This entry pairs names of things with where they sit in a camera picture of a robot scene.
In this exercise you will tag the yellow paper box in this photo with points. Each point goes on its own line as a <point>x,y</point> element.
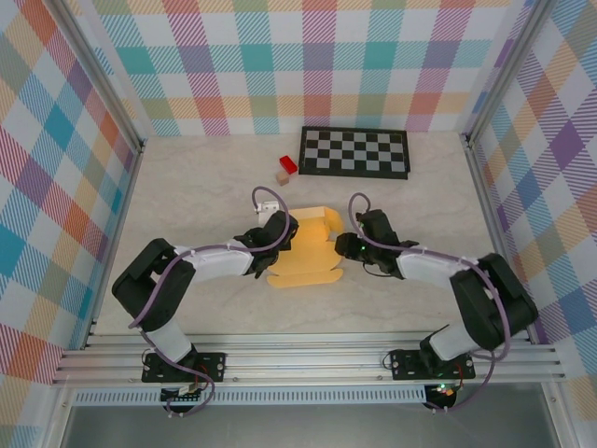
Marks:
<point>308,261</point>

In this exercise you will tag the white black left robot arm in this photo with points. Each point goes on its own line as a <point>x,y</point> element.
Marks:
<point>210,263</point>

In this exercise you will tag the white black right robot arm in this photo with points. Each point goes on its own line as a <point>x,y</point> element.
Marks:
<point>429,266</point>

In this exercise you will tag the tan wooden cube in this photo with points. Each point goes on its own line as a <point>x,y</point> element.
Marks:
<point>282,178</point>

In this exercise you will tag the red block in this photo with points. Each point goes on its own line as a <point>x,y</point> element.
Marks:
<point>288,164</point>

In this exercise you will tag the black grey checkerboard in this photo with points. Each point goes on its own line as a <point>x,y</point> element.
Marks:
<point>354,151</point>

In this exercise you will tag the small electronics board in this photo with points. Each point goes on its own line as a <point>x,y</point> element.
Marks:
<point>443,390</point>
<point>186,393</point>

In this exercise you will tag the aluminium side rail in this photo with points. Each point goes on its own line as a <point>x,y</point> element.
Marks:
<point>122,210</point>
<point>490,205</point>

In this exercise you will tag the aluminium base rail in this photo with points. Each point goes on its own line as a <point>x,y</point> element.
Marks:
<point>303,359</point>

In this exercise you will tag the aluminium frame post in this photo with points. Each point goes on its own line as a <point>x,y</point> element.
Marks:
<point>508,70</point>
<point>107,93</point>

